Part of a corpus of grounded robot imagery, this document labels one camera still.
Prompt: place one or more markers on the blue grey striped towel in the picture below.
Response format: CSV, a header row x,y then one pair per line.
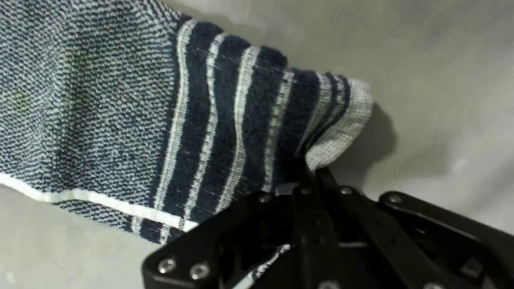
x,y
106,106

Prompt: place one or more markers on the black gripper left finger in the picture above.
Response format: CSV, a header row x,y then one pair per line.
x,y
257,234

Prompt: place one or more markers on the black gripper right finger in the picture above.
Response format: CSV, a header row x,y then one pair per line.
x,y
417,241

